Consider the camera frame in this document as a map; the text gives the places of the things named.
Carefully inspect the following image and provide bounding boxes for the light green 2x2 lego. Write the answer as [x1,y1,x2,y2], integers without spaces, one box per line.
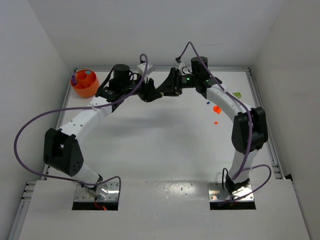
[233,92,242,99]

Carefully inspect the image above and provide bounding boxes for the purple 2x4 lego brick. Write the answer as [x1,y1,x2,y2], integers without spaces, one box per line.
[70,75,78,86]

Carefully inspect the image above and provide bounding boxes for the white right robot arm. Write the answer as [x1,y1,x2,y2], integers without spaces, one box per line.
[156,56,268,194]

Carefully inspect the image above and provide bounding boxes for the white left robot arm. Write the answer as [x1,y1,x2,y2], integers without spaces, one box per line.
[43,62,162,190]

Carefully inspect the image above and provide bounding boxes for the orange round lego piece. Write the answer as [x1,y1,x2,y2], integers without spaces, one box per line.
[213,105,222,114]

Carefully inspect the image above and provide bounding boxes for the orange divided round container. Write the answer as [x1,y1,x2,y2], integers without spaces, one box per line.
[70,69,100,98]

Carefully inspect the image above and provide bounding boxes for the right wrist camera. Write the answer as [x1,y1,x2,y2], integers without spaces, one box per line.
[174,60,186,73]

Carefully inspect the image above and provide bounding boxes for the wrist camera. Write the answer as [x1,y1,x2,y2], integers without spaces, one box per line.
[137,62,155,76]
[174,60,186,73]

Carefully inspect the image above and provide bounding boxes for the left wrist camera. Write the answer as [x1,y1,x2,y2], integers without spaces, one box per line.
[137,62,155,76]

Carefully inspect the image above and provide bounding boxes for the aluminium table edge rail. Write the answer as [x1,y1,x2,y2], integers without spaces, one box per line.
[246,67,285,180]

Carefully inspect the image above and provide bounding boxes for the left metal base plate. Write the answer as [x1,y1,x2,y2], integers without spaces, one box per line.
[74,181,120,203]

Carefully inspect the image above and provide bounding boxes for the metal base plate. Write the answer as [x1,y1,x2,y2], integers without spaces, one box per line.
[74,181,120,203]
[207,182,255,203]

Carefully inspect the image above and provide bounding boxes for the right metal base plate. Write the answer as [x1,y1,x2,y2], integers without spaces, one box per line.
[207,182,255,203]

